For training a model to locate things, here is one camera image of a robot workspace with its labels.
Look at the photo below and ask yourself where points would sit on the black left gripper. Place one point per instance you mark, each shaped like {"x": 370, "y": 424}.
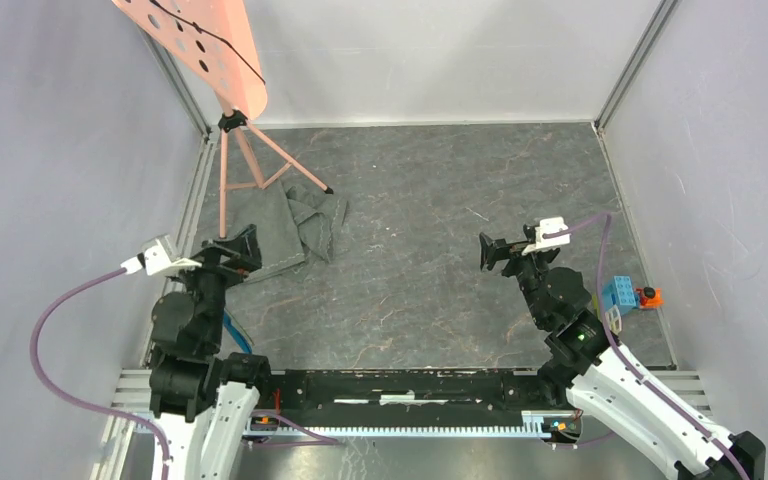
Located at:
{"x": 246, "y": 244}

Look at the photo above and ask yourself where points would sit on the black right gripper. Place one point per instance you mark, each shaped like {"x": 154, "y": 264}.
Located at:
{"x": 491, "y": 251}

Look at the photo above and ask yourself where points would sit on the grey cloth napkin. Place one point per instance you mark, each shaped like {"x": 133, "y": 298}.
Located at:
{"x": 297, "y": 225}

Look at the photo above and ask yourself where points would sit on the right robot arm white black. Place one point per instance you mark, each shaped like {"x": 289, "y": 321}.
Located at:
{"x": 594, "y": 372}

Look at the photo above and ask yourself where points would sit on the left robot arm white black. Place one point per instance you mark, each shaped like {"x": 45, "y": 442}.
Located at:
{"x": 187, "y": 329}

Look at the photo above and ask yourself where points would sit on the yellow toy block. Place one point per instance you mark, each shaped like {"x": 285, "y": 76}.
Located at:
{"x": 597, "y": 306}

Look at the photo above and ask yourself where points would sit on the blue toy brick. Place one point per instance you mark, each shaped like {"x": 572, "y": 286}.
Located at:
{"x": 620, "y": 293}

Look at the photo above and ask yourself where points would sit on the white toy piece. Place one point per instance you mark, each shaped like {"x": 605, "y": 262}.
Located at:
{"x": 614, "y": 318}

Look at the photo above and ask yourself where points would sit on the orange toy piece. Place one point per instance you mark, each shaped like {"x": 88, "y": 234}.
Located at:
{"x": 649, "y": 298}

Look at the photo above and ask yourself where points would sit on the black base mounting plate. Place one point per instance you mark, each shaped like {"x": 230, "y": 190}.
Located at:
{"x": 407, "y": 397}

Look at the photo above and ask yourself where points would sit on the pink music stand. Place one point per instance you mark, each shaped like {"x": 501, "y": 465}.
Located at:
{"x": 214, "y": 40}

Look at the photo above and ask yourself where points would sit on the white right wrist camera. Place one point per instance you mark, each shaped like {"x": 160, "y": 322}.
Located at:
{"x": 550, "y": 233}

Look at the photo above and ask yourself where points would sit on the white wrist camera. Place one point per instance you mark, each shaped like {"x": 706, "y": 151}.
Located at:
{"x": 550, "y": 233}
{"x": 159, "y": 256}

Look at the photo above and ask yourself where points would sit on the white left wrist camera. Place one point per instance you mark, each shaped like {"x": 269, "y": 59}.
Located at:
{"x": 159, "y": 256}

